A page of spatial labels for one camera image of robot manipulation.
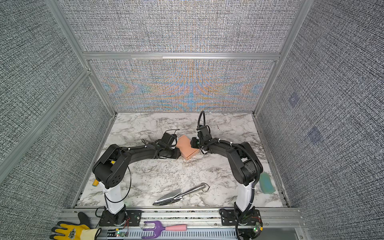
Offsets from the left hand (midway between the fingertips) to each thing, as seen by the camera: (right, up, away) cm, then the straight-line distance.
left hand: (179, 154), depth 96 cm
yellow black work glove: (-48, -30, -28) cm, 63 cm away
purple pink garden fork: (-8, -30, -24) cm, 40 cm away
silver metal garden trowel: (0, -19, -16) cm, 25 cm away
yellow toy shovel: (-46, -14, -13) cm, 50 cm away
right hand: (+8, +8, +2) cm, 12 cm away
